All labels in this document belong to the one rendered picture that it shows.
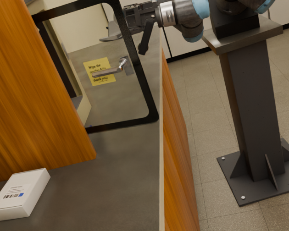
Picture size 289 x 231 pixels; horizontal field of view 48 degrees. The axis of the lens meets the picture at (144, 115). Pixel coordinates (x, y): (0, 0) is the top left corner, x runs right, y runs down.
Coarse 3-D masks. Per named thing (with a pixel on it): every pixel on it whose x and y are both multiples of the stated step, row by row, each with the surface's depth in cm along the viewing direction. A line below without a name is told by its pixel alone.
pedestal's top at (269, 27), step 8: (264, 24) 158; (272, 24) 155; (280, 24) 152; (208, 32) 175; (248, 32) 156; (256, 32) 153; (264, 32) 151; (272, 32) 151; (280, 32) 151; (208, 40) 164; (216, 40) 160; (224, 40) 157; (232, 40) 153; (240, 40) 152; (248, 40) 152; (256, 40) 152; (216, 48) 152; (224, 48) 153; (232, 48) 153
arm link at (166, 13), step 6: (162, 6) 102; (168, 6) 102; (162, 12) 102; (168, 12) 102; (162, 18) 102; (168, 18) 103; (174, 18) 102; (162, 24) 105; (168, 24) 104; (174, 24) 105
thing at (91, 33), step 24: (96, 0) 83; (48, 24) 89; (72, 24) 88; (96, 24) 86; (120, 24) 85; (48, 48) 93; (72, 48) 91; (96, 48) 90; (120, 48) 89; (72, 72) 96; (120, 72) 93; (72, 96) 100; (96, 96) 98; (120, 96) 97; (144, 96) 95; (96, 120) 103; (120, 120) 101; (144, 120) 100
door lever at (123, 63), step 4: (120, 60) 90; (124, 60) 90; (120, 64) 88; (124, 64) 89; (108, 68) 88; (112, 68) 87; (116, 68) 87; (120, 68) 86; (92, 72) 89; (96, 72) 88; (100, 72) 88; (104, 72) 88; (108, 72) 88; (112, 72) 87; (116, 72) 87; (92, 76) 89; (96, 76) 89; (100, 76) 89
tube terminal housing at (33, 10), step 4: (36, 0) 111; (40, 0) 115; (28, 4) 105; (32, 4) 108; (36, 4) 111; (40, 4) 114; (44, 4) 117; (28, 8) 104; (32, 8) 107; (36, 8) 110; (40, 8) 113; (44, 8) 117; (32, 12) 106; (36, 12) 109
